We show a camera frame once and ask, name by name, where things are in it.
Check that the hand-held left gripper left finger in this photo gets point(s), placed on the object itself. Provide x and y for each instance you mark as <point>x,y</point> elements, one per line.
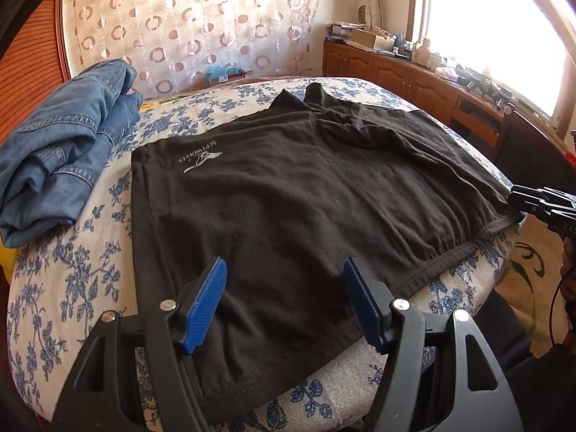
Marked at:
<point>204,307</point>

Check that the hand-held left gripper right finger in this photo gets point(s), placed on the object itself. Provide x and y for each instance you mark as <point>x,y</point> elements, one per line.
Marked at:
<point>366,307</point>

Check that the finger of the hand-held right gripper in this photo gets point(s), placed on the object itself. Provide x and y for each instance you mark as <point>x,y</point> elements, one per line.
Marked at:
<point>526,200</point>
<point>558,194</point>

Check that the black pants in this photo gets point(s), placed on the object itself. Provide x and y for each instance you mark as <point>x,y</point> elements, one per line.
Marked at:
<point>288,198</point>

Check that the dark wooden chair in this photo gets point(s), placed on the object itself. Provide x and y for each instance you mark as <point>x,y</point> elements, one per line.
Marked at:
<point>535,144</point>

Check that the leaf patterned rug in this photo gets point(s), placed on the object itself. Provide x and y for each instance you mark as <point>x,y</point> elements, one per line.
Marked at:
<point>526,270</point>

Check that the pile of small desk items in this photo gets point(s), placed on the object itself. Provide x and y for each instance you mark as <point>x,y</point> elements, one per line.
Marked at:
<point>477,82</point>

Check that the blue floral bedsheet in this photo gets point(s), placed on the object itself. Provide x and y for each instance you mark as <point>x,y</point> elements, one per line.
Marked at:
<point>81,270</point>

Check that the person's leg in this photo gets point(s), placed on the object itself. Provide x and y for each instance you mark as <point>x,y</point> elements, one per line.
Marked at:
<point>540,382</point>

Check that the long wooden cabinet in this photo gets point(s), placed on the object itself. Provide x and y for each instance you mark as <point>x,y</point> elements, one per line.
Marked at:
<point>405,81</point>

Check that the bright window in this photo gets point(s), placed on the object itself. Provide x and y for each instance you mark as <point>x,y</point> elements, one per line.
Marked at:
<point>499,22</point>

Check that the white jug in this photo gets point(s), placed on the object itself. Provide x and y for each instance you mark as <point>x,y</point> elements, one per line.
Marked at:
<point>423,51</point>

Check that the blue denim jeans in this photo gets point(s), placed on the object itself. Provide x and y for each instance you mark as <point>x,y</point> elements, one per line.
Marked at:
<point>63,144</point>

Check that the cardboard box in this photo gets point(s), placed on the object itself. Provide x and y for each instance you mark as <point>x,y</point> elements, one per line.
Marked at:
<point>362,38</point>

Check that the box with teal cloth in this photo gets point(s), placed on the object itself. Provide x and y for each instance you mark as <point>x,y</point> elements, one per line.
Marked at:
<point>225,75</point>

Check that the circle patterned sheer curtain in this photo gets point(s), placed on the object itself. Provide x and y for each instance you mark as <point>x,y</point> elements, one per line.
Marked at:
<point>193,22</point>

